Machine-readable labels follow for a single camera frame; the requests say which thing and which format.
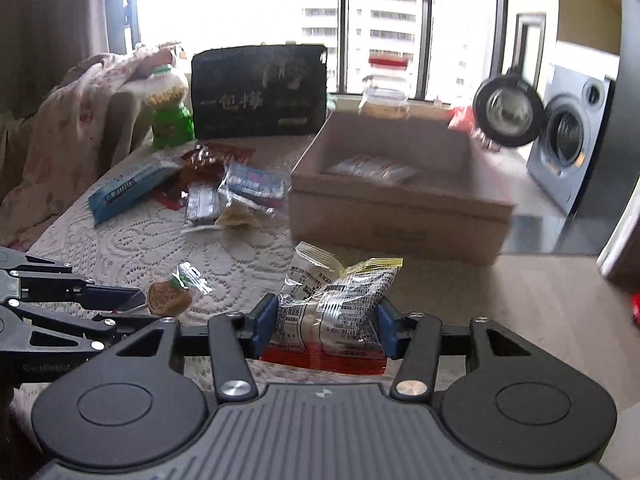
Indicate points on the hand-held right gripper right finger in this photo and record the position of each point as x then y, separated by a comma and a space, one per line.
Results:
389, 332

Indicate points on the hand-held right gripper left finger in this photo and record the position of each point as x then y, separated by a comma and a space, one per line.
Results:
264, 327

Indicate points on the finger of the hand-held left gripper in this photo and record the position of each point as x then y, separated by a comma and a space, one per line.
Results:
75, 330
100, 295

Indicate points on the clear snack packet red base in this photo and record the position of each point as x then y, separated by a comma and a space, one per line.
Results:
345, 315

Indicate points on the round brown cookie green wrapper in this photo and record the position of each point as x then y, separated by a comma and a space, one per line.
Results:
167, 300

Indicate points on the clear snack packet yellow edge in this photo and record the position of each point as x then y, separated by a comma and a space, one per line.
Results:
310, 275

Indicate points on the blue snack bar packet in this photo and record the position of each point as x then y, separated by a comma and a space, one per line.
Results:
127, 187

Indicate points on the cardboard box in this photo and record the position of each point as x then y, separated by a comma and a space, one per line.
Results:
400, 220

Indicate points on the tan cracker packet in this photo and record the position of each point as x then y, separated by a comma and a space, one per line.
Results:
239, 216

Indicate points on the blue and white clear packet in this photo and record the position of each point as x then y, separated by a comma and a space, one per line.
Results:
252, 182

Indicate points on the white and red snack packet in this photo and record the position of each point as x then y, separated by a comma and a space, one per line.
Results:
372, 167

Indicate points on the dark red snack packet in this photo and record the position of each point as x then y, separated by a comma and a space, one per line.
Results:
220, 155

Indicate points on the white lace tablecloth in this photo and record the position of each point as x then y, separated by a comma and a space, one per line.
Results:
130, 250

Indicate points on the floral cloth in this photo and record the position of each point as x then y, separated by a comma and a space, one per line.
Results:
75, 130

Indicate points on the green gumball machine toy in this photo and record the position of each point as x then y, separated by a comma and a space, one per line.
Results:
170, 120

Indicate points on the small red snack packet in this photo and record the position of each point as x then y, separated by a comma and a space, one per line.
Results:
460, 120

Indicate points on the large black printed bag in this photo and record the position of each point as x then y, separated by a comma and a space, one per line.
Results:
260, 92

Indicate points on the clear plastic jar red lid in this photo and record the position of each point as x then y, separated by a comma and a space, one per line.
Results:
385, 90

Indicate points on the red plastic object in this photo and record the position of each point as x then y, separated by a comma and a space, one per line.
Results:
636, 307

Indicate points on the grey washing machine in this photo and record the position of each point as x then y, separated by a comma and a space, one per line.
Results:
570, 135

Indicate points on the grey curtain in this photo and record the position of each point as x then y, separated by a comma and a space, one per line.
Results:
55, 15

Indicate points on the black framed door panel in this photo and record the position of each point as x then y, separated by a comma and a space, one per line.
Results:
522, 45

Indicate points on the black window frame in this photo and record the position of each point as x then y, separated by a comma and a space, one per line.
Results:
345, 25

